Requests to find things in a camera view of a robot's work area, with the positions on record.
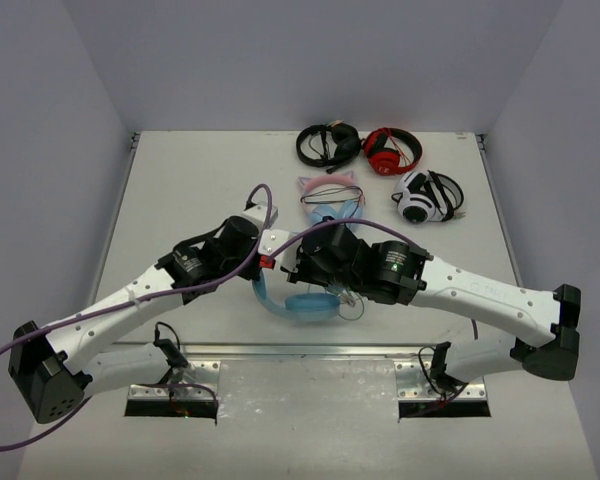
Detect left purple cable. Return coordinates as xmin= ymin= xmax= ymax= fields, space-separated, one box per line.
xmin=0 ymin=183 xmax=276 ymax=453

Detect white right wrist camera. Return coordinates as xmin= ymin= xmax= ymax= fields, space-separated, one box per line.
xmin=257 ymin=229 xmax=301 ymax=272

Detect white black headphones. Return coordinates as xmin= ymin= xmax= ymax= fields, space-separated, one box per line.
xmin=391 ymin=170 xmax=465 ymax=225

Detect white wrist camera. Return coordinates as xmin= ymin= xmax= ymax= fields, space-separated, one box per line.
xmin=241 ymin=202 xmax=278 ymax=230
xmin=257 ymin=229 xmax=301 ymax=272

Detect red headphones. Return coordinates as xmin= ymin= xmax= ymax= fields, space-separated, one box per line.
xmin=362 ymin=127 xmax=423 ymax=176

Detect pink blue cat-ear headphones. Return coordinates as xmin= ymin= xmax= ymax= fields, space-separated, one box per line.
xmin=297 ymin=171 xmax=366 ymax=226

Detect light blue gaming headphones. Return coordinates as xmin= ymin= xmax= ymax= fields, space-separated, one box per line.
xmin=252 ymin=275 xmax=341 ymax=323

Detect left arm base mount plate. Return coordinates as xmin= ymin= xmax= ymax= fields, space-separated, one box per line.
xmin=127 ymin=359 xmax=222 ymax=406

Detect green headphone cable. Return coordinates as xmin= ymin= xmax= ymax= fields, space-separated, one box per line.
xmin=329 ymin=287 xmax=367 ymax=324

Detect aluminium table edge rail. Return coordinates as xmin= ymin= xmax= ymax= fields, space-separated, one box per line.
xmin=114 ymin=341 xmax=487 ymax=359

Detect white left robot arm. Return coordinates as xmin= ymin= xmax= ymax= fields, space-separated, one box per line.
xmin=8 ymin=214 xmax=263 ymax=424

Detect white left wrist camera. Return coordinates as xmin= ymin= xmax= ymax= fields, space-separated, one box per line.
xmin=241 ymin=202 xmax=278 ymax=230

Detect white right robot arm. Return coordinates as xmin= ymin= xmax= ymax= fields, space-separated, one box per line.
xmin=281 ymin=221 xmax=581 ymax=393

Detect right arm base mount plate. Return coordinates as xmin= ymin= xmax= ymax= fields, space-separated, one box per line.
xmin=393 ymin=352 xmax=487 ymax=402

